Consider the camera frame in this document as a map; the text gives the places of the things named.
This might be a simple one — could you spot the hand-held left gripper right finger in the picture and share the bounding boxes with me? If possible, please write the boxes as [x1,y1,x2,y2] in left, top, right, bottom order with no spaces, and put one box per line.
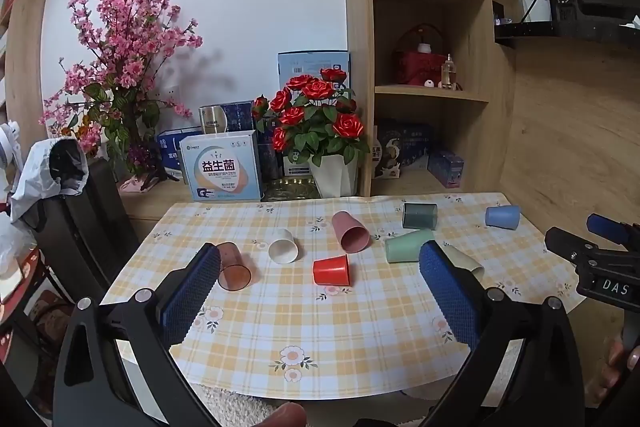
[415,239,601,427]

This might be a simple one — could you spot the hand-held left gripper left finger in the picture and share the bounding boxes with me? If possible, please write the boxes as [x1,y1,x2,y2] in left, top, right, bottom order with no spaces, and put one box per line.
[52,243,223,427]

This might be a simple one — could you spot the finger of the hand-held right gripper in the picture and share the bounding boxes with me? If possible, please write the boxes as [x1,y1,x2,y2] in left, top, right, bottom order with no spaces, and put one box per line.
[586,213,640,253]
[544,227,601,269]

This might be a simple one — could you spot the cream cup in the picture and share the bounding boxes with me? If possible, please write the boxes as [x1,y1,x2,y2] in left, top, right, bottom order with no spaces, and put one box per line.
[442,243,486,280]

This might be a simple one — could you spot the transparent brown cup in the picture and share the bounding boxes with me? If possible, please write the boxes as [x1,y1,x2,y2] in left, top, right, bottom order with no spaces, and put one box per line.
[215,242,252,292]

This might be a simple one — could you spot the light green cup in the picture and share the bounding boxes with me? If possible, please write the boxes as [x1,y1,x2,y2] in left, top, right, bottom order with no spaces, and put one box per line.
[384,229,435,264]

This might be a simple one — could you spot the blue cup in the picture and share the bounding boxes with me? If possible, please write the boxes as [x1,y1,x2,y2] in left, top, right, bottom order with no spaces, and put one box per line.
[484,205,522,229]

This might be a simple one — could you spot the dark green cup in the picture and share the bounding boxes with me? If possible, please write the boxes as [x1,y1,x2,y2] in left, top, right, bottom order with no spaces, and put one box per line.
[402,202,439,230]

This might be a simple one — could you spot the white cup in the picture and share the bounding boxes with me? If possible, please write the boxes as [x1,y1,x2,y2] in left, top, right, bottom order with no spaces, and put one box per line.
[268,228,299,264]

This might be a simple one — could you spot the pink cup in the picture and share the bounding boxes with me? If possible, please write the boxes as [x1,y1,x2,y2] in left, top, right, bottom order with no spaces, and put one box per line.
[331,210,371,254]

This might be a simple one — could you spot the red cup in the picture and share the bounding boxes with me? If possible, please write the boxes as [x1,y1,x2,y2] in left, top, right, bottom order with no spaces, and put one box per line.
[313,255,351,287]

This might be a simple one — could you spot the person's right hand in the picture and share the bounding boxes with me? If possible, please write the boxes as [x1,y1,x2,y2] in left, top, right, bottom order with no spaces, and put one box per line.
[604,332,640,404]

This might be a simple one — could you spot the yellow checkered floral tablecloth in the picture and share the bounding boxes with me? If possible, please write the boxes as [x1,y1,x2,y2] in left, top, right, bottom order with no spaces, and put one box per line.
[100,192,588,400]

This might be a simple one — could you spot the beige rug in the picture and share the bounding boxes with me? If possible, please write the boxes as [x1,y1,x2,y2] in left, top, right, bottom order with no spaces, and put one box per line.
[190,383,282,427]

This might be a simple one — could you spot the pink cloth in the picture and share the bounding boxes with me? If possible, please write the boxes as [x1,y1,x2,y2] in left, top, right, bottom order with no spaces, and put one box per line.
[117,171,174,194]

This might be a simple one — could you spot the black chair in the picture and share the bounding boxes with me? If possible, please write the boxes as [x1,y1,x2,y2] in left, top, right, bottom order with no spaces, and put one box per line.
[31,156,142,305]

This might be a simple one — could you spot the small blue patterned box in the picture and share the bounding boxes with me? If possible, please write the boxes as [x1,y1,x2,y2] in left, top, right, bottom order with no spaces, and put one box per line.
[427,148,465,189]

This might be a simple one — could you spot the white box with blue print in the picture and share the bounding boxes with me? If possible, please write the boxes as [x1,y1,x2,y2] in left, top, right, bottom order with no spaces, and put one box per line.
[179,130,265,203]

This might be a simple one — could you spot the small milk carton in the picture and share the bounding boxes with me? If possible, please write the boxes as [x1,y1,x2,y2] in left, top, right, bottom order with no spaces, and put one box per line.
[372,144,402,180]

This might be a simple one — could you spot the golden tray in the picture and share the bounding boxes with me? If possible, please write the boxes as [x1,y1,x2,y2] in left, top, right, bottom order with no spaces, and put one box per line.
[262,177,322,202]

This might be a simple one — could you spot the blue and white box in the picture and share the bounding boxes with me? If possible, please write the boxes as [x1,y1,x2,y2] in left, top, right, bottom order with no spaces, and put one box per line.
[156,126,205,184]

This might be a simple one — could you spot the dark blue illustrated box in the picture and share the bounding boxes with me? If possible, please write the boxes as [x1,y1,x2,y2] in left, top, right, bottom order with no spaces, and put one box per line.
[376,119,434,168]

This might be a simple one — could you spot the metallic tin can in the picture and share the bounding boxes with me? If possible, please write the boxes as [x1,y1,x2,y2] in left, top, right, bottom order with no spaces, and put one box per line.
[198,104,229,136]

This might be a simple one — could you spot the white plastic bag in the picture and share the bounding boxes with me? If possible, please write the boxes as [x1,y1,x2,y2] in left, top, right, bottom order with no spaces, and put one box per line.
[0,221,37,279]

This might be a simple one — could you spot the dark blue patterned box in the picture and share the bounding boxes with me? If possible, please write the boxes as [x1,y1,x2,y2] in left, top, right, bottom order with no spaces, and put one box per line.
[220,100,259,134]

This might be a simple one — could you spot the white garment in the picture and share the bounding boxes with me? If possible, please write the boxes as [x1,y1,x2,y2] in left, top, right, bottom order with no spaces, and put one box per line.
[9,136,91,224]

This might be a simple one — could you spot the black countertop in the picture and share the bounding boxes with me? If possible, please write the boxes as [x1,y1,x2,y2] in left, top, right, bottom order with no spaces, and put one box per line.
[493,19,640,42]

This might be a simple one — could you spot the clear perfume bottle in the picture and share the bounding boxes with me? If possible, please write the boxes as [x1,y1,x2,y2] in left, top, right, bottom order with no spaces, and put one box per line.
[442,54,459,91]

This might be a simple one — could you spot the wooden shelf unit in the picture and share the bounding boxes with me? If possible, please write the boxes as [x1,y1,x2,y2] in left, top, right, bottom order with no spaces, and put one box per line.
[340,0,517,198]

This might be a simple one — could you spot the red roses in white pot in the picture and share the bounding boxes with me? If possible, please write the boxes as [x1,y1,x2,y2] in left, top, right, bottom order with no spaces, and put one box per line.
[251,67,372,199]

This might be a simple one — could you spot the white fan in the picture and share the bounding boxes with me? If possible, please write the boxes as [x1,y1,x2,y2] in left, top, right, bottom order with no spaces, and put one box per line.
[0,120,24,171]

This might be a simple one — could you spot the pink blossom artificial tree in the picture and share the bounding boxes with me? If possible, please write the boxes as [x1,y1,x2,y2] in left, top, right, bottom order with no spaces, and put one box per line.
[39,0,204,180]

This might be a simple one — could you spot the large light blue box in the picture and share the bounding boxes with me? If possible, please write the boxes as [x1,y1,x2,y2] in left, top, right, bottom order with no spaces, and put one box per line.
[277,50,351,108]

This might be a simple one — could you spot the red basket with handle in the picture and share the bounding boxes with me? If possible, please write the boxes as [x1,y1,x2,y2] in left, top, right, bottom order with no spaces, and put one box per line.
[391,23,449,87]

